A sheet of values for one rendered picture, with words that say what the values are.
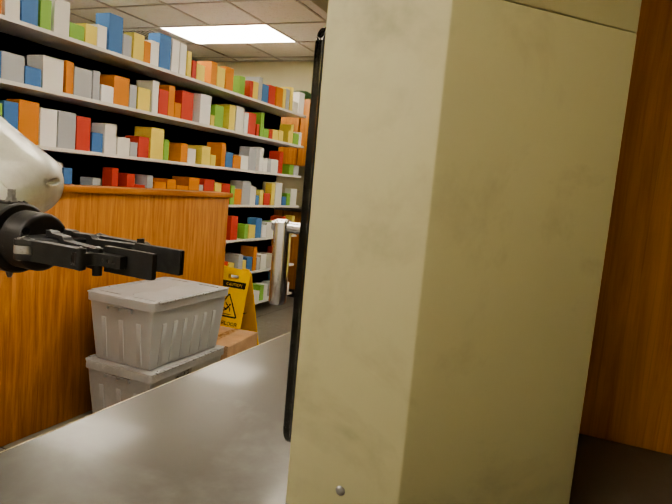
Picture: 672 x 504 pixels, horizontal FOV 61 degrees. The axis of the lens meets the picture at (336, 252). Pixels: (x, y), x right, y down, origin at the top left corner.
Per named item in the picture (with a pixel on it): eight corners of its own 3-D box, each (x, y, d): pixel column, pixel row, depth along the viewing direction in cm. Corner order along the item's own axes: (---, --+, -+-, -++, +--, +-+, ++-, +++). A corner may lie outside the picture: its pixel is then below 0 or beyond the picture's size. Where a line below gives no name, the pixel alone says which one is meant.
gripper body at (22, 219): (-7, 210, 70) (47, 218, 67) (52, 209, 78) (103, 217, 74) (-8, 270, 71) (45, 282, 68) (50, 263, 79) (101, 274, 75)
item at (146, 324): (227, 346, 313) (231, 286, 309) (150, 375, 257) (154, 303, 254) (166, 332, 329) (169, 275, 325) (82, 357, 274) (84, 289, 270)
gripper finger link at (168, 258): (133, 267, 70) (137, 266, 71) (179, 276, 67) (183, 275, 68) (134, 243, 70) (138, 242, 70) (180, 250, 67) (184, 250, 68)
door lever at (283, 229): (308, 313, 57) (319, 309, 59) (316, 218, 56) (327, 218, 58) (261, 304, 59) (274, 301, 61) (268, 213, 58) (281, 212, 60)
